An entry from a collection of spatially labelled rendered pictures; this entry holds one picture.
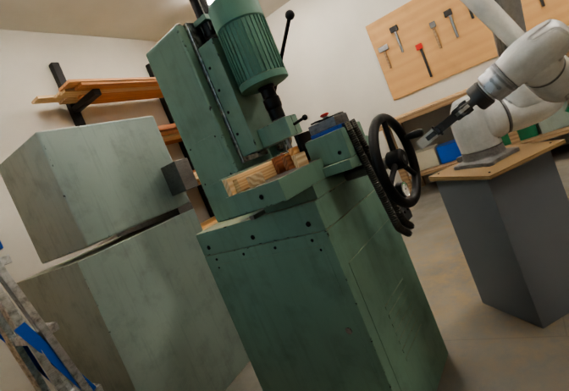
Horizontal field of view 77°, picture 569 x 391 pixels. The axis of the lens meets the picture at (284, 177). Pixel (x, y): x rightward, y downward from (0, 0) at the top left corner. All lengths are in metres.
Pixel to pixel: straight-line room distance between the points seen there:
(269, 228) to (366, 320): 0.39
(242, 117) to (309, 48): 3.58
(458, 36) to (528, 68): 3.25
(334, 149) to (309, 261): 0.34
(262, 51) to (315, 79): 3.55
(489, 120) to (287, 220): 0.89
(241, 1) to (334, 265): 0.87
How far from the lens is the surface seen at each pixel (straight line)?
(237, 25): 1.27
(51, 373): 1.34
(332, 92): 4.69
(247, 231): 1.21
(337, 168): 1.06
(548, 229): 1.67
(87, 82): 3.16
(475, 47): 4.32
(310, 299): 1.18
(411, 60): 4.40
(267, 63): 1.24
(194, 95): 1.38
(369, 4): 4.59
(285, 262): 1.16
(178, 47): 1.42
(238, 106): 1.29
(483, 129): 1.58
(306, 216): 1.04
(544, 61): 1.10
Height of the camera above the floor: 0.95
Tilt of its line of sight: 3 degrees down
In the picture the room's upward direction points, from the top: 22 degrees counter-clockwise
